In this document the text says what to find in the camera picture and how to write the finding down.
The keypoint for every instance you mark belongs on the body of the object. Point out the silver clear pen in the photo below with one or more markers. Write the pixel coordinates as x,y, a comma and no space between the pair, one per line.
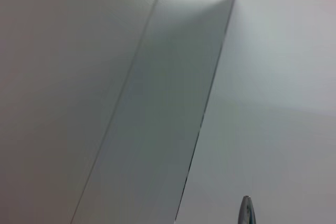
246,211

